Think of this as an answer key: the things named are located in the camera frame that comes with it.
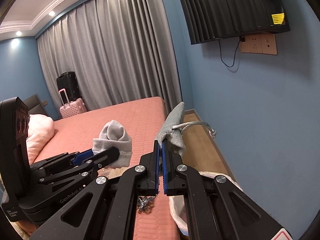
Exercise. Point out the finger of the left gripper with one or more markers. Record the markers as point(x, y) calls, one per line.
point(85, 173)
point(62, 162)

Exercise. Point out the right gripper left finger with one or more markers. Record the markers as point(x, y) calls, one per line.
point(105, 208)

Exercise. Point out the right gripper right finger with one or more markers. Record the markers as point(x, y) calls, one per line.
point(216, 208)

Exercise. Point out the grey white sock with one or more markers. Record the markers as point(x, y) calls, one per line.
point(115, 135)

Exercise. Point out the grey drawstring pouch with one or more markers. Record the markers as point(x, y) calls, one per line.
point(174, 128)

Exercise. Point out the pink pillow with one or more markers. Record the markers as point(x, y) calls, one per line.
point(40, 131)

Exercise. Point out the pink suitcase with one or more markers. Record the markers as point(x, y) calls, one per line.
point(71, 108)

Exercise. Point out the dark headboard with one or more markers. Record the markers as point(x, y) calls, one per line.
point(35, 105)

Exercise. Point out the black suitcase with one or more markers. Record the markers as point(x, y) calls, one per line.
point(68, 81)

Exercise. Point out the pink quilted bed mattress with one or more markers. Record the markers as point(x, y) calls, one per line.
point(131, 127)

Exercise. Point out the grey curtain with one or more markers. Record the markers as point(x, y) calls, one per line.
point(120, 51)

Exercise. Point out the wooden wall socket panel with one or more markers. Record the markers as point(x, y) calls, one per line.
point(259, 44)

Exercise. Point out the wall mounted television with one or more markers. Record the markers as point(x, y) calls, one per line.
point(210, 20)

